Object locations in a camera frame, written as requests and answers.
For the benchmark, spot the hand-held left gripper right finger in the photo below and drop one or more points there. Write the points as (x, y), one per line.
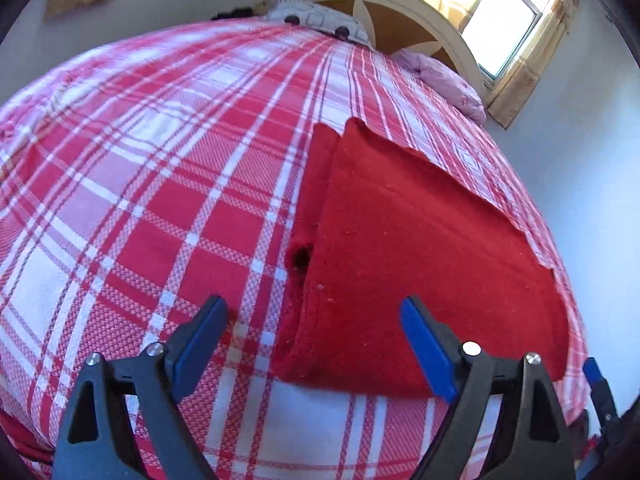
(427, 350)

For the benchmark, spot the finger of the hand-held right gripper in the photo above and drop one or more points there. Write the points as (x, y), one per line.
(597, 380)

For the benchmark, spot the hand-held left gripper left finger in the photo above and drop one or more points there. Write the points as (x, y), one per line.
(197, 350)

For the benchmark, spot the red knit sweater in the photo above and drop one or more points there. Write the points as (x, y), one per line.
(400, 235)

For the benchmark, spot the red white plaid bedsheet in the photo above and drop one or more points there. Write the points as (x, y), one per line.
(150, 185)

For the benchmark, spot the pink pillow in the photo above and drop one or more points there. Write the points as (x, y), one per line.
(445, 85)

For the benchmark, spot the beige patterned curtain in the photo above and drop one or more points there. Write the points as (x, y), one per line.
(535, 60)

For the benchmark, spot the cream wooden headboard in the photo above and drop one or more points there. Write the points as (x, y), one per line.
(395, 25)

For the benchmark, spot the window behind headboard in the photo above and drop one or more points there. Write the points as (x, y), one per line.
(500, 25)

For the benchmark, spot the dark cloth beside bed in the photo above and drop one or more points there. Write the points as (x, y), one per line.
(232, 14)

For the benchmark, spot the white pillow with dark dots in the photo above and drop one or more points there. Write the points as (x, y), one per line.
(320, 17)

